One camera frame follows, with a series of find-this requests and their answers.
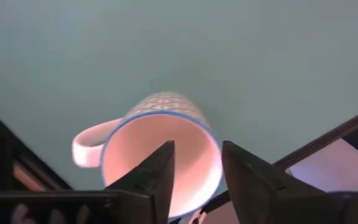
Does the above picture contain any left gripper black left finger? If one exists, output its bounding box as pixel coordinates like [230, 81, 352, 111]
[104, 140, 176, 224]

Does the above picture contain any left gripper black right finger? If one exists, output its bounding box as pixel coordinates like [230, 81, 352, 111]
[222, 141, 326, 224]

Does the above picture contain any green lattice patterned mug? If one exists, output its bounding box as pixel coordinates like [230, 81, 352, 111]
[71, 91, 224, 220]

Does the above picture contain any black wire mug rack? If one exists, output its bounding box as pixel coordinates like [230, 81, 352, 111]
[197, 104, 358, 224]

